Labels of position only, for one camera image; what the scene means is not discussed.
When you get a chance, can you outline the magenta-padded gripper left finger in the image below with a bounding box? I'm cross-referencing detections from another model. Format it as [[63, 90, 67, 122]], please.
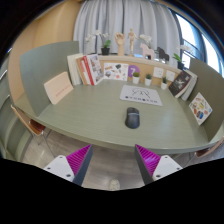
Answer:
[[43, 144, 94, 187]]

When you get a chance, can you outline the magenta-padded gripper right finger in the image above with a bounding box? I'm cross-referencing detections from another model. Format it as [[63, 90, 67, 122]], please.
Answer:
[[134, 144, 184, 186]]

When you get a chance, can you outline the black computer mouse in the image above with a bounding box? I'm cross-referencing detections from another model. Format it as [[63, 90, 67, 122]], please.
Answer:
[[124, 106, 141, 130]]

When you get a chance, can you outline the white printed mouse pad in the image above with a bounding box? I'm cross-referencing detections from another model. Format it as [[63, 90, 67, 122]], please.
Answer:
[[119, 84, 163, 107]]

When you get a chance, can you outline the wooden chair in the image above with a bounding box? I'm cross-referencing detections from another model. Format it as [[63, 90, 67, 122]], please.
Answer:
[[10, 104, 56, 158], [194, 136, 224, 159]]

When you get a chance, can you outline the colourful food sticker sheet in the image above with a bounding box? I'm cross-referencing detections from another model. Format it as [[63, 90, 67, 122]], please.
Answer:
[[188, 92, 213, 126]]

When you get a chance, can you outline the pale pink card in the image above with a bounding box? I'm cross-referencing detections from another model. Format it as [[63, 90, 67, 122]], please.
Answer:
[[43, 71, 74, 106]]

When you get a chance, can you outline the black cover book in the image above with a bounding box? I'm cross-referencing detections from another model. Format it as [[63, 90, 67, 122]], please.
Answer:
[[168, 70, 193, 98]]

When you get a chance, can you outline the green desk partition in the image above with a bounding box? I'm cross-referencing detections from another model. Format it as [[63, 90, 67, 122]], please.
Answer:
[[19, 40, 81, 117], [188, 58, 224, 143]]

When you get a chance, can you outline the brown book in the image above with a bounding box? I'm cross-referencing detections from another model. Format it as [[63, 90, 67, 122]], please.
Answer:
[[75, 57, 91, 86]]

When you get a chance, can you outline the white book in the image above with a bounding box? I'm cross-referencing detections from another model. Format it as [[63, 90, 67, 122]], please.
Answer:
[[66, 53, 84, 86]]

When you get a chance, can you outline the purple round number sticker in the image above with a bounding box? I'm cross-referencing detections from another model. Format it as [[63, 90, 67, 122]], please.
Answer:
[[127, 64, 141, 79]]

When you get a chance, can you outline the white orchid by window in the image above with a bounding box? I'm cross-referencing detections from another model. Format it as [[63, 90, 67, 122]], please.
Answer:
[[172, 44, 193, 71]]

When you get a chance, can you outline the wooden back shelf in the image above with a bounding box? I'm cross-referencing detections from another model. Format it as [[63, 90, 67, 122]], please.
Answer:
[[97, 53, 184, 84]]

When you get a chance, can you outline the red-edged photo magazine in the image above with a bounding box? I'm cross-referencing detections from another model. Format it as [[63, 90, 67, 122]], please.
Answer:
[[82, 53, 105, 86]]

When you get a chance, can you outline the white sticker sheet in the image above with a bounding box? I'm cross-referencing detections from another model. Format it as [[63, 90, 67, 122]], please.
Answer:
[[103, 62, 130, 82]]

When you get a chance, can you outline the black wooden horse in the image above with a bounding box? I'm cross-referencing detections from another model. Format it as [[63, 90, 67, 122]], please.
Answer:
[[156, 46, 171, 63]]

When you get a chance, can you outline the pink wooden horse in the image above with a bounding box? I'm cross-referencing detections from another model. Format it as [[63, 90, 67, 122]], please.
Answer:
[[139, 42, 156, 61]]

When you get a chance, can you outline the window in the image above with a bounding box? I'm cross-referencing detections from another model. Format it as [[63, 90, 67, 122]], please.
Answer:
[[174, 13, 223, 73]]

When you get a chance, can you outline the white orchid in black pot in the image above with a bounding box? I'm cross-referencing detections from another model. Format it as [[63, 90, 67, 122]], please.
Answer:
[[83, 29, 113, 56]]

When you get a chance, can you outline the wooden hand model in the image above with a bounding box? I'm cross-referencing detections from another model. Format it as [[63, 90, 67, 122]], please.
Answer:
[[114, 32, 126, 56]]

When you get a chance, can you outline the wooden mannequin figure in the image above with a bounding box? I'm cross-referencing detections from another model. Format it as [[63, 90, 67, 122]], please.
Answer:
[[126, 27, 139, 55]]

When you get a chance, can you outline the grey curtain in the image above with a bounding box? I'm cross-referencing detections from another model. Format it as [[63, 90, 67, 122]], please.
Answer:
[[73, 0, 183, 56]]

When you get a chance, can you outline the white wall socket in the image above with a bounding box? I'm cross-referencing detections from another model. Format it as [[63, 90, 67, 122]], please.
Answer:
[[152, 66, 165, 79], [165, 70, 176, 82]]

